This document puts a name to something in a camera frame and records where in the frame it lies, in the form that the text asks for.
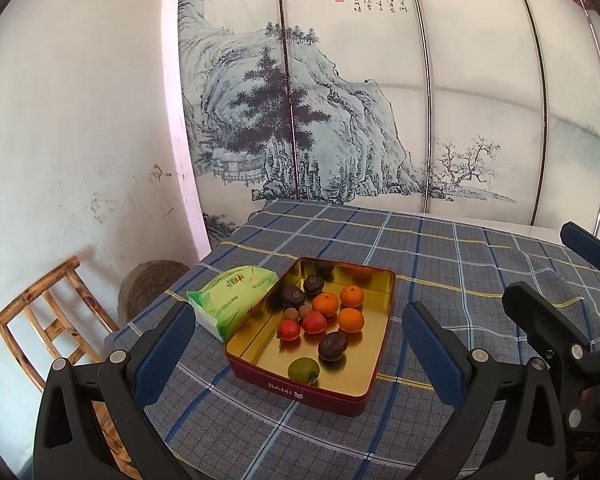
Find landscape painting wall panels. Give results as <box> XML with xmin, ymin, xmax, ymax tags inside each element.
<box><xmin>177</xmin><ymin>0</ymin><xmax>600</xmax><ymax>241</ymax></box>

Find green round fruit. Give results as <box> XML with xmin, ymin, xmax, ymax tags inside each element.
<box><xmin>287</xmin><ymin>357</ymin><xmax>321</xmax><ymax>383</ymax></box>

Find red tin box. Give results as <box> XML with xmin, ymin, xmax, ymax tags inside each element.
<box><xmin>223</xmin><ymin>256</ymin><xmax>397</xmax><ymax>417</ymax></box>

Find green tissue pack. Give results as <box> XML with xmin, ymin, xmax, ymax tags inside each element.
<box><xmin>186</xmin><ymin>265</ymin><xmax>279</xmax><ymax>344</ymax></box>

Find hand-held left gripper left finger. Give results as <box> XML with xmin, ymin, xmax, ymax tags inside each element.
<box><xmin>32</xmin><ymin>301</ymin><xmax>197</xmax><ymax>480</ymax></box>

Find brown round stump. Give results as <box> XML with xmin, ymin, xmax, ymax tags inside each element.
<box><xmin>118</xmin><ymin>260</ymin><xmax>191</xmax><ymax>325</ymax></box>

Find wooden chair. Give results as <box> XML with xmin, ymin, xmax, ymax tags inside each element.
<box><xmin>0</xmin><ymin>255</ymin><xmax>131</xmax><ymax>466</ymax></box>

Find red apple-shaped fruit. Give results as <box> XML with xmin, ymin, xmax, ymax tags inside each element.
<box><xmin>301</xmin><ymin>311</ymin><xmax>328</xmax><ymax>335</ymax></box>

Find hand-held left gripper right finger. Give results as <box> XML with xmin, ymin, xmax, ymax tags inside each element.
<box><xmin>402</xmin><ymin>301</ymin><xmax>566</xmax><ymax>480</ymax></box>

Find orange mandarin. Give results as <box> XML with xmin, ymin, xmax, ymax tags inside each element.
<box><xmin>337</xmin><ymin>307</ymin><xmax>365</xmax><ymax>334</ymax></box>
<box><xmin>339</xmin><ymin>285</ymin><xmax>365</xmax><ymax>308</ymax></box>
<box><xmin>312</xmin><ymin>292</ymin><xmax>340</xmax><ymax>317</ymax></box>

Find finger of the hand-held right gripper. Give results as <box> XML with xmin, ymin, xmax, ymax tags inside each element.
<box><xmin>560</xmin><ymin>221</ymin><xmax>600</xmax><ymax>281</ymax></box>
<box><xmin>502</xmin><ymin>282</ymin><xmax>596</xmax><ymax>376</ymax></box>

